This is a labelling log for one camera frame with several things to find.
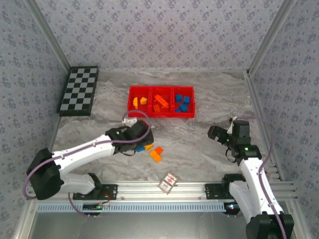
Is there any red three-compartment bin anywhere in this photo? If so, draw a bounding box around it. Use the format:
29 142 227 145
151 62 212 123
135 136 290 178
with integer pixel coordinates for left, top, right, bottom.
127 85 195 118

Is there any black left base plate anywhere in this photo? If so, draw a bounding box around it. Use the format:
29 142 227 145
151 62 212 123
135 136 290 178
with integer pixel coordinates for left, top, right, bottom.
72 184 118 200

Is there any aluminium corner post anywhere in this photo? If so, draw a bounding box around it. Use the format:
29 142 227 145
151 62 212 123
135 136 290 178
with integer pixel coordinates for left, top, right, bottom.
23 0 72 73
247 0 298 73

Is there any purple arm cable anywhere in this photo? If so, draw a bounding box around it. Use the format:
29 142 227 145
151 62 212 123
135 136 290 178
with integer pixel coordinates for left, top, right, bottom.
231 115 287 239
23 110 152 218

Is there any left circuit board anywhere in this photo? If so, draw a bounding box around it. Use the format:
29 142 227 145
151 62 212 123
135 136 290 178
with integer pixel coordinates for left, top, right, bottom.
83 203 111 211

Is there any playing card box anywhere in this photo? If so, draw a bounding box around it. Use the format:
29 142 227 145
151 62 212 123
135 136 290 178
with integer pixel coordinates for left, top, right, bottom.
158 172 179 194

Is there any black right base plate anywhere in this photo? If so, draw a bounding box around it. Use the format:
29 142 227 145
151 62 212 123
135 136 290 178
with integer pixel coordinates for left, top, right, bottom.
204 183 231 200

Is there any light blue cable duct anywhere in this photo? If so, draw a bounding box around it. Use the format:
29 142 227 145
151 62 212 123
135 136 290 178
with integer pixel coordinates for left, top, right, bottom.
37 202 226 213

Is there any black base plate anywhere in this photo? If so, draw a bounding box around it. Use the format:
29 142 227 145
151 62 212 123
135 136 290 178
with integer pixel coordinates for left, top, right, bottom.
204 183 231 200
72 184 118 200

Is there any long orange lego brick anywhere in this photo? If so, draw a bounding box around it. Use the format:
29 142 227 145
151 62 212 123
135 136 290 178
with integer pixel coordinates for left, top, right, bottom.
154 94 169 107

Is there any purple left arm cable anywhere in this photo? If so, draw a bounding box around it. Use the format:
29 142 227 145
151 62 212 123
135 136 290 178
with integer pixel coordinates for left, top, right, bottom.
23 110 152 218

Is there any black grey checkerboard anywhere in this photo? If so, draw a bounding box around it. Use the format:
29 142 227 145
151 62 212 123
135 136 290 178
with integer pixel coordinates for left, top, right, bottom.
56 66 100 117

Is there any aluminium back rail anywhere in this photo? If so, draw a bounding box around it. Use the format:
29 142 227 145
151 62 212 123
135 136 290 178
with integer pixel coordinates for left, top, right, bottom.
98 69 250 74

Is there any aluminium front rail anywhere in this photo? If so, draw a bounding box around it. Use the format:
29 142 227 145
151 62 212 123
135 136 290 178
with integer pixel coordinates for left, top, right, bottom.
26 181 299 202

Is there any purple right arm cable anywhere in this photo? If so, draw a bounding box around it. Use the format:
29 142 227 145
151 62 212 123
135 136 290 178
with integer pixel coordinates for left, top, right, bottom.
231 115 287 239

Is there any large yellow lego brick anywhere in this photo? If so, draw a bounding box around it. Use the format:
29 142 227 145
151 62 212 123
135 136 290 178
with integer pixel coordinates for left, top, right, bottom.
149 151 163 163

